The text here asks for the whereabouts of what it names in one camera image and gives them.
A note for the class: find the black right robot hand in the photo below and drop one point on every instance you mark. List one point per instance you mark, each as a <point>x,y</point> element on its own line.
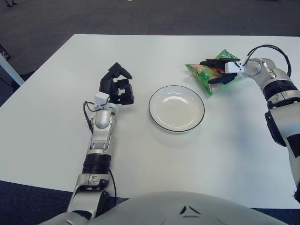
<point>214,62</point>

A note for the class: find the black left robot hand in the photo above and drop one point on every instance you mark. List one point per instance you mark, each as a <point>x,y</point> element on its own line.
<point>107,84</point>

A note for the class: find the green potato chips bag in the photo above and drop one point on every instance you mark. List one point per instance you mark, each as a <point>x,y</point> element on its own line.
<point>202,76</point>

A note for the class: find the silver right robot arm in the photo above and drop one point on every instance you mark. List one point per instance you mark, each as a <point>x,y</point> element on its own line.
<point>276,79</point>

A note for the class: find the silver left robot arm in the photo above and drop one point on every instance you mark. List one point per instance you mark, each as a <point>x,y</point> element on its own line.
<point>100,138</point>

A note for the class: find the white plate with black rim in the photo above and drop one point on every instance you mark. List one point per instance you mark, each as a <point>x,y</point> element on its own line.
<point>175,112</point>

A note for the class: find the white box on left wrist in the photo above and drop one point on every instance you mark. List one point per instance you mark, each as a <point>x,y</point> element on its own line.
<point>100,97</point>

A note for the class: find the white box on wrist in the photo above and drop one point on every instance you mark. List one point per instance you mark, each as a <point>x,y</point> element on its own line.
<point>232,68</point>
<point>100,97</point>

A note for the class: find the white box on right wrist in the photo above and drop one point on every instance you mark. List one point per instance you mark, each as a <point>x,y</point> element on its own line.
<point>232,68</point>

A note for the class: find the white table leg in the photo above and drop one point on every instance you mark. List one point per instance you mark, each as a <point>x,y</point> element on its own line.
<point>11,71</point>

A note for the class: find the small dark patterned object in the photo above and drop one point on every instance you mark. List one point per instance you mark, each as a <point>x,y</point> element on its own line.
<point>4,52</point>

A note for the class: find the dark distant furniture legs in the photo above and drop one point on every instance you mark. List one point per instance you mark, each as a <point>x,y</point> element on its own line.
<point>10,2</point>

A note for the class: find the grey robot torso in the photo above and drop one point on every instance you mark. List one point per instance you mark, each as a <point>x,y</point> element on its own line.
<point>152,208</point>

